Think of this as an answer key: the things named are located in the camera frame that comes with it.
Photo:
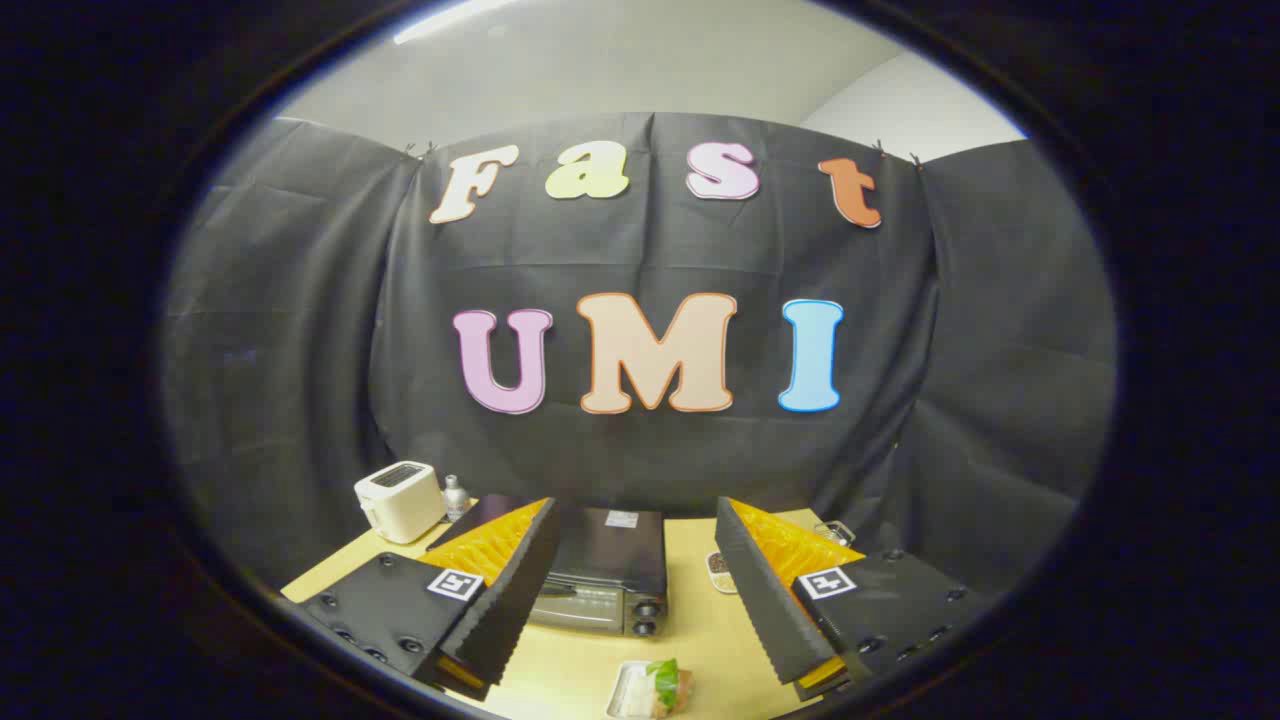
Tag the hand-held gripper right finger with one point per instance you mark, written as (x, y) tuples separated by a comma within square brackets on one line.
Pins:
[(765, 600)]

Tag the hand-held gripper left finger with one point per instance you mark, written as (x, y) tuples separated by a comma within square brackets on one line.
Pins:
[(505, 600)]

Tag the black toaster oven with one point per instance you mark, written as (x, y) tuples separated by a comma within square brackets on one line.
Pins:
[(610, 560)]

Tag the bread and lettuce sandwich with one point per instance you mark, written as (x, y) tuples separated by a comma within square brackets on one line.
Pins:
[(668, 685)]

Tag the cream white toaster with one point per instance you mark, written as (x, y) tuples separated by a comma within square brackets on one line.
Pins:
[(400, 505)]

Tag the divided dish of grains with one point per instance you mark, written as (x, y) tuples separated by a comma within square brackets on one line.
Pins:
[(717, 572)]

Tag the small clear bottle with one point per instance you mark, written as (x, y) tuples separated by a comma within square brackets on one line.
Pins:
[(455, 500)]

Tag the white foam tray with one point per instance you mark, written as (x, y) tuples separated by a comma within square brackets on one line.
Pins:
[(625, 695)]

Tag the black backdrop cloth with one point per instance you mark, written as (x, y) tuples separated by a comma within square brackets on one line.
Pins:
[(640, 460)]

